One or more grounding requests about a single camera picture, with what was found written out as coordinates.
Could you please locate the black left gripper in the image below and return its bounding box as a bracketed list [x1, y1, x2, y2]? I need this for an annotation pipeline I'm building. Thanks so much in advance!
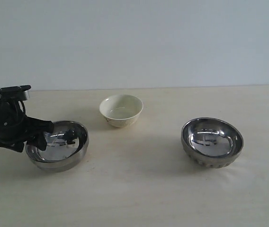
[0, 101, 54, 152]

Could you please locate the smooth steel bowl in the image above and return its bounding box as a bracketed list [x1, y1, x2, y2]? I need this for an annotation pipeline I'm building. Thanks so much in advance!
[26, 121, 89, 173]

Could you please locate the cream ceramic bowl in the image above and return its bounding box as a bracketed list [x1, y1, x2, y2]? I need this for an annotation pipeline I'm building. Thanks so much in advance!
[99, 94, 144, 128]

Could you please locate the ribbed steel bowl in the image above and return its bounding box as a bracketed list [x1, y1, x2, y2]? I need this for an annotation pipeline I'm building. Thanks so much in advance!
[181, 117, 243, 168]

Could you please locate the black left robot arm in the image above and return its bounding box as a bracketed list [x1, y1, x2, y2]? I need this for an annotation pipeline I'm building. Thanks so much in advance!
[0, 85, 54, 153]

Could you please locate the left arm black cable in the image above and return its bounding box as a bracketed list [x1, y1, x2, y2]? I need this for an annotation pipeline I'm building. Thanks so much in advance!
[6, 99, 27, 123]

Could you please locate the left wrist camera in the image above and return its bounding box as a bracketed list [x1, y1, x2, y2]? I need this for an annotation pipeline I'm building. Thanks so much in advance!
[0, 85, 31, 102]

